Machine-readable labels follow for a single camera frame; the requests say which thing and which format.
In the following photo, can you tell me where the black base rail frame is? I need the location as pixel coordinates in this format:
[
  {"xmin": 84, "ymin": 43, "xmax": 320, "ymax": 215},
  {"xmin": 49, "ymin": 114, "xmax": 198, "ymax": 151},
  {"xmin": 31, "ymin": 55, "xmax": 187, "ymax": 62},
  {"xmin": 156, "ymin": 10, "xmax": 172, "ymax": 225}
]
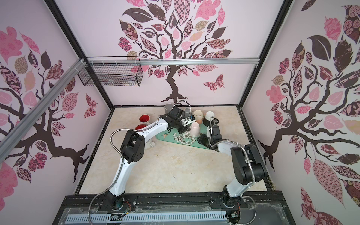
[{"xmin": 53, "ymin": 191, "xmax": 295, "ymax": 225}]

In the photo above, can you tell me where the white mug red inside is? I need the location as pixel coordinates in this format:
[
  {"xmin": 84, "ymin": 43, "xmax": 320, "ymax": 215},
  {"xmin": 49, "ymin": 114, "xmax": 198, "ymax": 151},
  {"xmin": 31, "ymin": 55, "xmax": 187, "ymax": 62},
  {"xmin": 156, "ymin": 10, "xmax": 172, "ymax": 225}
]
[{"xmin": 139, "ymin": 114, "xmax": 151, "ymax": 125}]

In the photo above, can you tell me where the green floral serving tray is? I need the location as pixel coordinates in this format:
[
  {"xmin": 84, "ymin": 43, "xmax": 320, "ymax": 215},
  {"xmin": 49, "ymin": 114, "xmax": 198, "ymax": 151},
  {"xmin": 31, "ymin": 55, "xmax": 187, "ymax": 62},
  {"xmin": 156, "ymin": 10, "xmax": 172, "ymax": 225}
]
[{"xmin": 156, "ymin": 128, "xmax": 207, "ymax": 149}]

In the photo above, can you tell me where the red mug black handle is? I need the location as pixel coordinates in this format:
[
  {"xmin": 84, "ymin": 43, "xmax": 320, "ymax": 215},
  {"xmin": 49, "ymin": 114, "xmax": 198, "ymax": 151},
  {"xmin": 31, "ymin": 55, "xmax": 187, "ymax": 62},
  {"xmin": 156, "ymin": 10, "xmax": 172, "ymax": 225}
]
[{"xmin": 135, "ymin": 124, "xmax": 148, "ymax": 130}]

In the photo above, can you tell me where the white and black mug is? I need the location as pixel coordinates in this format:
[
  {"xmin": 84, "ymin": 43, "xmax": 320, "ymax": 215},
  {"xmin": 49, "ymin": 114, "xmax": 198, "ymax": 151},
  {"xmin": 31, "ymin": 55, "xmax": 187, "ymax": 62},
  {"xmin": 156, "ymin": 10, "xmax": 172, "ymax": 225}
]
[{"xmin": 203, "ymin": 111, "xmax": 219, "ymax": 127}]

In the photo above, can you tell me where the cream beige mug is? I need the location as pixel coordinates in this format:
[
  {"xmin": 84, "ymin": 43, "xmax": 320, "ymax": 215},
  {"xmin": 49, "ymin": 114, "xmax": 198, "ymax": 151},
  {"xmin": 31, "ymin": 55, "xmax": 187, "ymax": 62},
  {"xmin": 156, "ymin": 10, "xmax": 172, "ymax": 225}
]
[{"xmin": 144, "ymin": 139, "xmax": 156, "ymax": 150}]

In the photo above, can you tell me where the black wire basket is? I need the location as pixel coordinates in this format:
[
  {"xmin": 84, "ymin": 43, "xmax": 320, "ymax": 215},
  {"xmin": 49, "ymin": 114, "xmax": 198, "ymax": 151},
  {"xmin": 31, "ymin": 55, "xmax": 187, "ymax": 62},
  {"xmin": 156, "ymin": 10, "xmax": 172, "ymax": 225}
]
[{"xmin": 77, "ymin": 56, "xmax": 143, "ymax": 87}]

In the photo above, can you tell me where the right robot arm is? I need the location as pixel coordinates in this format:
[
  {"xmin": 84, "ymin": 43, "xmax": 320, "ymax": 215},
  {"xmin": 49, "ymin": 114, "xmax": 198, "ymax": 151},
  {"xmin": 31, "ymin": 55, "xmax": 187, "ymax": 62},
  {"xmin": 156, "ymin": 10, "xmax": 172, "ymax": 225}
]
[{"xmin": 198, "ymin": 126, "xmax": 265, "ymax": 204}]

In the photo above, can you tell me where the white slotted cable duct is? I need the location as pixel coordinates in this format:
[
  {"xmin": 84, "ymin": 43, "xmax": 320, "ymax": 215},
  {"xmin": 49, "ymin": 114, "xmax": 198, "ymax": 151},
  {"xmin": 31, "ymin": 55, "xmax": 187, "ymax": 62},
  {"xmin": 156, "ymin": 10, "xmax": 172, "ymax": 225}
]
[{"xmin": 60, "ymin": 211, "xmax": 227, "ymax": 225}]

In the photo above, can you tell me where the cream and peach mug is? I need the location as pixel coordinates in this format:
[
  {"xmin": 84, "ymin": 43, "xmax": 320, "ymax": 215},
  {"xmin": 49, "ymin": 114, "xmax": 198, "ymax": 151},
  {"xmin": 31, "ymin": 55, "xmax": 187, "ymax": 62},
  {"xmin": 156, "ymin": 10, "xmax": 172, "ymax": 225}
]
[{"xmin": 193, "ymin": 110, "xmax": 204, "ymax": 125}]

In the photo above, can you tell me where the aluminium rail left wall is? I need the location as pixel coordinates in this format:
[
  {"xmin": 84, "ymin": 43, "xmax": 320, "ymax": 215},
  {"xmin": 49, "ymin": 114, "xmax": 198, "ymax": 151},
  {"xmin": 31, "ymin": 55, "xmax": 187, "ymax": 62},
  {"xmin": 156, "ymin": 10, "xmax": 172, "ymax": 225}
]
[{"xmin": 1, "ymin": 59, "xmax": 86, "ymax": 162}]

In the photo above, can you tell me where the pale pink mug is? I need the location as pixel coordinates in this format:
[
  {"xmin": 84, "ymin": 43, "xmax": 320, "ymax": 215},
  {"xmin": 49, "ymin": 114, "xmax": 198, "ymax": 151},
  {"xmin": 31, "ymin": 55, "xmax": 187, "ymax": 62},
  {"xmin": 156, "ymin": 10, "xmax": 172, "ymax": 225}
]
[{"xmin": 189, "ymin": 121, "xmax": 200, "ymax": 138}]

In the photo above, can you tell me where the light grey mug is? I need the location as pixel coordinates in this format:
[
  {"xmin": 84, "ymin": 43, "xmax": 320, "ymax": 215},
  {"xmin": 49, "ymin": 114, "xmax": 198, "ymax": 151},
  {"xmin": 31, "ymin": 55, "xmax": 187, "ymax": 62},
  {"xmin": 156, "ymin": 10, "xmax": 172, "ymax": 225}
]
[{"xmin": 183, "ymin": 108, "xmax": 191, "ymax": 118}]

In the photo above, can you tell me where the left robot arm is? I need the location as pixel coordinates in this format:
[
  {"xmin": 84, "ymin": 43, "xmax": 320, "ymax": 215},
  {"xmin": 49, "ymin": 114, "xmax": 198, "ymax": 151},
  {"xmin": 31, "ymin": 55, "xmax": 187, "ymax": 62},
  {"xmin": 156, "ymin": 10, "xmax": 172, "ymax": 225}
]
[{"xmin": 105, "ymin": 106, "xmax": 194, "ymax": 211}]

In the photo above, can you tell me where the dark grey mug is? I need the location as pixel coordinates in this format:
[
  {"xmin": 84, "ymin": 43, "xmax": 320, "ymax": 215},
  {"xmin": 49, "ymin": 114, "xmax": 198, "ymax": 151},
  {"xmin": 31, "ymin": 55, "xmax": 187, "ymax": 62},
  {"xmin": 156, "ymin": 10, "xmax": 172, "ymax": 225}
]
[{"xmin": 164, "ymin": 103, "xmax": 173, "ymax": 113}]

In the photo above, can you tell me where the aluminium rail back wall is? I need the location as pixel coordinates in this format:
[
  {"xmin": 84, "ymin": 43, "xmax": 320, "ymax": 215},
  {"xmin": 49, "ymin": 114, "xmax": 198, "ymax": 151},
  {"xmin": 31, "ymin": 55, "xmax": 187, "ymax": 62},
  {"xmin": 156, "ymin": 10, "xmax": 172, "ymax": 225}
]
[{"xmin": 87, "ymin": 57, "xmax": 260, "ymax": 66}]

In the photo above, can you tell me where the aluminium rail wall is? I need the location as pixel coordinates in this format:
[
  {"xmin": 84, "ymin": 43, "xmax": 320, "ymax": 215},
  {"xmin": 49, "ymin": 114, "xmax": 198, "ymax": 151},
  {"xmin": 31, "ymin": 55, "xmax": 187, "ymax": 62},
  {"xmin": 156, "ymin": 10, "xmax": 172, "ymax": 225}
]
[
  {"xmin": 1, "ymin": 59, "xmax": 86, "ymax": 162},
  {"xmin": 87, "ymin": 57, "xmax": 260, "ymax": 66}
]

